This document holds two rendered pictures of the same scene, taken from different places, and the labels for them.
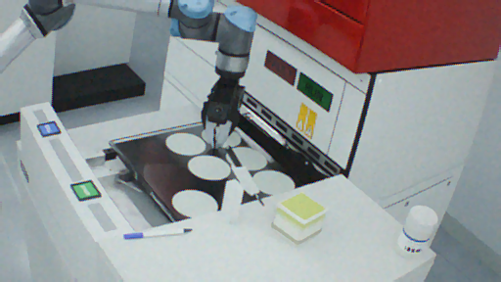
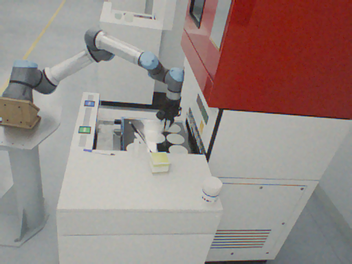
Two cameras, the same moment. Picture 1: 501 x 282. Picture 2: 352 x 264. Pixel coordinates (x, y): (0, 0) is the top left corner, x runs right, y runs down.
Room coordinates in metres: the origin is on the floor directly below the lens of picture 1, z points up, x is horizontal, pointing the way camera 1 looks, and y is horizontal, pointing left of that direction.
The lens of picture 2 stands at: (0.08, -0.63, 1.84)
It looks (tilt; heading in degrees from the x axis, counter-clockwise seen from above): 33 degrees down; 27
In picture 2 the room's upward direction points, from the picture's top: 12 degrees clockwise
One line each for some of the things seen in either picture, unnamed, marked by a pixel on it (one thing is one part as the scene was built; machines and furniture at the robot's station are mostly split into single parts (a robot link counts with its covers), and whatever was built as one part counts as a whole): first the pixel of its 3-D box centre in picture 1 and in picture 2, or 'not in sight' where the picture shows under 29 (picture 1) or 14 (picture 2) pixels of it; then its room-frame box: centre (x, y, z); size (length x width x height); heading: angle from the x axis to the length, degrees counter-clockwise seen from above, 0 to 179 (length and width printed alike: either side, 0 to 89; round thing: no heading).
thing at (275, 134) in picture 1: (275, 149); (192, 138); (1.38, -0.07, 0.89); 0.44 x 0.02 x 0.10; 42
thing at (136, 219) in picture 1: (114, 206); (104, 141); (1.04, 0.27, 0.87); 0.36 x 0.08 x 0.03; 42
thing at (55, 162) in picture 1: (66, 184); (86, 128); (1.03, 0.39, 0.89); 0.55 x 0.09 x 0.14; 42
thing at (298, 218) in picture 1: (298, 219); (159, 163); (0.96, -0.12, 1.00); 0.07 x 0.07 x 0.07; 51
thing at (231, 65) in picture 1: (231, 60); (173, 93); (1.33, 0.08, 1.13); 0.08 x 0.08 x 0.05
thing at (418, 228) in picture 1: (416, 232); (210, 190); (0.96, -0.38, 1.01); 0.07 x 0.07 x 0.10
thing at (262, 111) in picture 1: (282, 126); (196, 129); (1.38, -0.07, 0.96); 0.44 x 0.01 x 0.02; 42
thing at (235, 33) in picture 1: (236, 29); (175, 79); (1.33, 0.08, 1.21); 0.09 x 0.08 x 0.11; 94
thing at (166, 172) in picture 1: (208, 167); (155, 137); (1.23, 0.08, 0.90); 0.34 x 0.34 x 0.01; 42
